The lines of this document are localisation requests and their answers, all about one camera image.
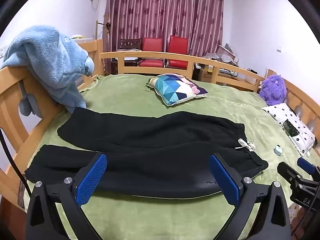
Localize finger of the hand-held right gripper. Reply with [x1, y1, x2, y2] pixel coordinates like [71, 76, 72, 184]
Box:
[297, 157, 320, 175]
[277, 162, 304, 183]

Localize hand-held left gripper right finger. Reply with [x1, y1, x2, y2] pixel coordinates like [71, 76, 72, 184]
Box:
[209, 153, 292, 240]

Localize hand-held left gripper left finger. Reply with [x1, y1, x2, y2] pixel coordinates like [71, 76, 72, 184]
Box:
[26, 152, 108, 240]

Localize black pants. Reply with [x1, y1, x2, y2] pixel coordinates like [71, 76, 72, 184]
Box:
[24, 107, 269, 199]

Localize white black-dotted pillow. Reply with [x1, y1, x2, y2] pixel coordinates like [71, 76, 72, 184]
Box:
[262, 102, 316, 157]

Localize green blanket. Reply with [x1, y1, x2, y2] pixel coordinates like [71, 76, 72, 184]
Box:
[24, 74, 313, 240]

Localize purple plush toy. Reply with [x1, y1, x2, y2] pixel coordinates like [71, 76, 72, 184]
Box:
[259, 74, 287, 106]

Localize geometric print pillow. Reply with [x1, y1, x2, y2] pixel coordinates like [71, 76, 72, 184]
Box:
[146, 73, 209, 106]

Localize cardboard box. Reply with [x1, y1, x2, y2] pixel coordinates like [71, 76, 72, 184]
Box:
[199, 64, 215, 82]

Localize pile of cardboard sheets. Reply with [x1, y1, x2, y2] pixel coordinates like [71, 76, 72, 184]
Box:
[202, 43, 242, 68]

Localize dark wooden chair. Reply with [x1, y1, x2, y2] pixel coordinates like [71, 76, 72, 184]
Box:
[117, 39, 142, 67]

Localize red chair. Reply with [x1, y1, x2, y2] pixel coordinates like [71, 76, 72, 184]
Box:
[139, 37, 164, 68]
[166, 35, 189, 69]

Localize wooden coat rack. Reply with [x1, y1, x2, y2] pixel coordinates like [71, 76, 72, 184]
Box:
[96, 20, 112, 75]

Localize maroon striped curtain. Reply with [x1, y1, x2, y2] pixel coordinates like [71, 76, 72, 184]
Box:
[104, 0, 224, 74]

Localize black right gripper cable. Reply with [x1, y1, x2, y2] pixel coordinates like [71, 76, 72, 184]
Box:
[294, 180, 320, 238]

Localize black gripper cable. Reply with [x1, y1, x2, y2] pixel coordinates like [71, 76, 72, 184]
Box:
[294, 180, 320, 238]
[0, 127, 28, 197]

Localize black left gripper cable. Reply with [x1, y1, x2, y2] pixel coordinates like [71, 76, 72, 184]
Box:
[0, 127, 28, 197]

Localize wooden bed frame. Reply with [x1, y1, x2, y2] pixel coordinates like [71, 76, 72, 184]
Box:
[0, 51, 320, 213]

